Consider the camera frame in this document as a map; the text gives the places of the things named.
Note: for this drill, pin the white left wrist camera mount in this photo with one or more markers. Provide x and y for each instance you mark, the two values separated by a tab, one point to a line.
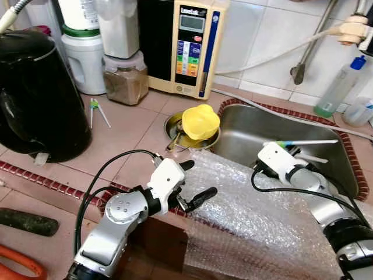
166	178

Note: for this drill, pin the dark green cucumber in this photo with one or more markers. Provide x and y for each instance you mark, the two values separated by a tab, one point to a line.
26	221

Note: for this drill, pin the white labelled bottle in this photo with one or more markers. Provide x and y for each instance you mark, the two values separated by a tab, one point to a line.
78	13

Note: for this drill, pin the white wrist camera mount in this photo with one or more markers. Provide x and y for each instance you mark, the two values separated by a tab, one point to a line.
166	178
280	160

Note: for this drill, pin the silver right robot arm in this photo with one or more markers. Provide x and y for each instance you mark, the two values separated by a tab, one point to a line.
332	216

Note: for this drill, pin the white chopsticks green hinge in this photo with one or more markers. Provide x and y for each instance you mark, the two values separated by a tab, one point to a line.
93	108

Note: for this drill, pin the black electric kettle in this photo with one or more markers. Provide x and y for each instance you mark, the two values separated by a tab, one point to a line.
41	99

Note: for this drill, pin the yellow plastic bowl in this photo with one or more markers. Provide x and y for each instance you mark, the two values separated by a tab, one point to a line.
201	121

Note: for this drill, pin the clear plastic cup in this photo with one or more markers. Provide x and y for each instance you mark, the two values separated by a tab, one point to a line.
356	112

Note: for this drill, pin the maroon plastic container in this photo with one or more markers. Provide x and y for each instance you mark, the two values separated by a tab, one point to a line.
42	29

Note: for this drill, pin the white jug green lid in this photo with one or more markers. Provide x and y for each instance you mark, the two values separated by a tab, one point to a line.
84	64

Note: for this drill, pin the orange curved plastic item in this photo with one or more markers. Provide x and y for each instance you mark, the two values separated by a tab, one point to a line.
23	265

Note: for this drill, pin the cream tap fitting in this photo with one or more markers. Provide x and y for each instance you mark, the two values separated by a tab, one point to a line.
352	30

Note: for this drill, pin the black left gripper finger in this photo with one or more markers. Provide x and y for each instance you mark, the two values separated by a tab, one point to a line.
204	197
187	165

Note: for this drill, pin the cream black water ionizer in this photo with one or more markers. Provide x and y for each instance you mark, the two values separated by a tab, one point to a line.
189	52

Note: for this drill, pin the clear bottle blue cap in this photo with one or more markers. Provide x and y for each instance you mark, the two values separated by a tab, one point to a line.
338	87

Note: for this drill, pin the white chopsticks frog holder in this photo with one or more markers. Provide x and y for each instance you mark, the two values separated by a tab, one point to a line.
309	142

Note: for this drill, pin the round steel bowl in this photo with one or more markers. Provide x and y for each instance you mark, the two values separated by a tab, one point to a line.
175	125

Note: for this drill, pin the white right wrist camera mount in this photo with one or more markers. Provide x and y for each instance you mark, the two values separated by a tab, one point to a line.
280	160

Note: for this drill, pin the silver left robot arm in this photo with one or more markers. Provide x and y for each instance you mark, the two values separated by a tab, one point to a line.
125	210

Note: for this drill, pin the plain white chopstick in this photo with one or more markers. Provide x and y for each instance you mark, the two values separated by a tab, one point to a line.
315	158

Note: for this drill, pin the jar of brown powder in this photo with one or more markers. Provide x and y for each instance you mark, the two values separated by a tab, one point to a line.
125	81

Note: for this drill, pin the clear bubble wrap sheet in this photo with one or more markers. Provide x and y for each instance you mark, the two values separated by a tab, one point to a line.
245	221

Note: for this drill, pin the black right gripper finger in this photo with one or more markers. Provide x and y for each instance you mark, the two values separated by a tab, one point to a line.
260	169
296	154

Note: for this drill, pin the steel sink basin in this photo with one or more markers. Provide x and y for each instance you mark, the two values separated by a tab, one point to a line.
245	131

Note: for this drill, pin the grey metal pipe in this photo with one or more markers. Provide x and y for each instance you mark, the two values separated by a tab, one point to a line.
312	46

